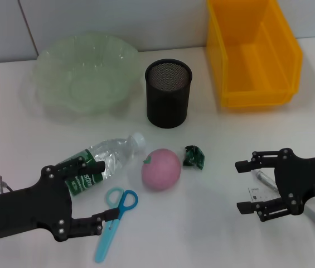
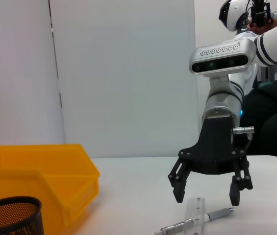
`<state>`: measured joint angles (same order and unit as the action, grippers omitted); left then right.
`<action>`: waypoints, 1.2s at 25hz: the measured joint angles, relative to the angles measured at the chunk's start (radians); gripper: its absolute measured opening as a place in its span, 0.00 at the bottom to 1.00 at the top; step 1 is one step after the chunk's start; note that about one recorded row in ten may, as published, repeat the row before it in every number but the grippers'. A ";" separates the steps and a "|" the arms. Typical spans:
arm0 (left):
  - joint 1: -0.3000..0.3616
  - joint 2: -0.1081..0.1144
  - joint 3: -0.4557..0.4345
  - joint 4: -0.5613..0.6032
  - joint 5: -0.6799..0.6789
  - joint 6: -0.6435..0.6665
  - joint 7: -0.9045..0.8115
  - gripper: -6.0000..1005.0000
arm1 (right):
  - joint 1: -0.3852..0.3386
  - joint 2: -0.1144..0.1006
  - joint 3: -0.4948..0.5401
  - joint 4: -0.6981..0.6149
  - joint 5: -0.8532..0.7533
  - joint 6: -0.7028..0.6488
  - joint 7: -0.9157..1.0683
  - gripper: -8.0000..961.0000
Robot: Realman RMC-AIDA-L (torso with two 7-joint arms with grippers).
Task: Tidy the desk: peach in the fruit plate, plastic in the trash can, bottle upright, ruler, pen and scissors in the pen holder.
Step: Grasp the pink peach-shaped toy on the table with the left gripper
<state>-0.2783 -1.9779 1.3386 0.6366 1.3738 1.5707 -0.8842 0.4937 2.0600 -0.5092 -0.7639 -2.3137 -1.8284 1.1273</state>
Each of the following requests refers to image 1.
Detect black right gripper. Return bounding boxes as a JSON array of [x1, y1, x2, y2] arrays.
[[234, 147, 315, 223]]

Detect black mesh pen holder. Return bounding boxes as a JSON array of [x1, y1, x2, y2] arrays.
[[144, 58, 193, 129]]

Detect green glass fruit plate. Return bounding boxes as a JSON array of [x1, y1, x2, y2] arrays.
[[31, 32, 143, 115]]

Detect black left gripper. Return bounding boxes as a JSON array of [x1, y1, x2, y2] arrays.
[[0, 155, 122, 243]]

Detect pink peach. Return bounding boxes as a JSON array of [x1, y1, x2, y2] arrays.
[[141, 148, 182, 192]]

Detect green plastic wrapper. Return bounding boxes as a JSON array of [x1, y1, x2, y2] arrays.
[[181, 144, 205, 170]]

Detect clear green-label water bottle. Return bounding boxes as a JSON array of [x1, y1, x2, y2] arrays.
[[55, 132, 147, 197]]

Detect blue and teal scissors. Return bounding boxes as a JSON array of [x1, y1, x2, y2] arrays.
[[94, 187, 139, 264]]

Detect yellow plastic bin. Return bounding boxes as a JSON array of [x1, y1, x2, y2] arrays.
[[206, 0, 304, 108]]

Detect clear plastic ruler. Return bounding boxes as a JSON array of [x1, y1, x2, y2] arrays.
[[248, 186, 283, 204]]

